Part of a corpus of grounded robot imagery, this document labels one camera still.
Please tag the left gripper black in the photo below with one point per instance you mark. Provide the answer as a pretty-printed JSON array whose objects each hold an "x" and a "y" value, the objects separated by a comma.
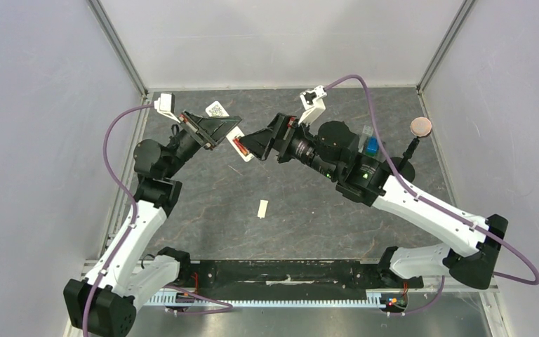
[{"x": 211, "y": 129}]

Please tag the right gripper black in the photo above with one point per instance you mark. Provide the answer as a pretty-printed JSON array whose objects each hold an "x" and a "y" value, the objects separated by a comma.
[{"x": 281, "y": 140}]

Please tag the white battery cover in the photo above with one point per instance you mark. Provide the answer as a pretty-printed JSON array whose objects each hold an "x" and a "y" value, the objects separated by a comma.
[{"x": 262, "y": 209}]

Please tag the white remote control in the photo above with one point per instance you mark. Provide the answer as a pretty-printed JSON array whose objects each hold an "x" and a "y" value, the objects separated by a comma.
[{"x": 215, "y": 109}]

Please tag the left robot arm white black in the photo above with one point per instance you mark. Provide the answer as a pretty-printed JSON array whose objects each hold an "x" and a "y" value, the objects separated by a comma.
[{"x": 106, "y": 301}]

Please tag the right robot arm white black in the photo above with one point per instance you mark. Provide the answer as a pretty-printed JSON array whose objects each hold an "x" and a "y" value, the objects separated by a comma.
[{"x": 468, "y": 246}]

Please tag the clear plastic block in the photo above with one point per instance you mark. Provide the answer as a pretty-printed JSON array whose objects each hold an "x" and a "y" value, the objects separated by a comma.
[{"x": 367, "y": 132}]

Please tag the blue lego brick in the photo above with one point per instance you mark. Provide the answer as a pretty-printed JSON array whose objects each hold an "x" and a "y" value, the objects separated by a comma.
[{"x": 371, "y": 148}]

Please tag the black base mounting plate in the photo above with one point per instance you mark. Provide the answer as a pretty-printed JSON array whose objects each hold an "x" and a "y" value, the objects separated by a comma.
[{"x": 339, "y": 279}]

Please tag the black stand with pink disc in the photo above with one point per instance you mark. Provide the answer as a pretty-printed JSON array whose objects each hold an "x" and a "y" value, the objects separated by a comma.
[{"x": 420, "y": 127}]

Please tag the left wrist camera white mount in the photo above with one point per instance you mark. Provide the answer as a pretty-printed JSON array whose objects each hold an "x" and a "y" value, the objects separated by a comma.
[{"x": 165, "y": 106}]

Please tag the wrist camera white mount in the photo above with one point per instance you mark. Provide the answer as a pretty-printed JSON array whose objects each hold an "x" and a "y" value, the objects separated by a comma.
[
  {"x": 313, "y": 104},
  {"x": 165, "y": 106}
]

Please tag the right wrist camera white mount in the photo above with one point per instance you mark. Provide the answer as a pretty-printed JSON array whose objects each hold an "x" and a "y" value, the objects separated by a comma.
[{"x": 313, "y": 104}]

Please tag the white slotted cable duct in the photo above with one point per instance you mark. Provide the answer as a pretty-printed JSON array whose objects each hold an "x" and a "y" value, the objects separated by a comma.
[{"x": 169, "y": 298}]

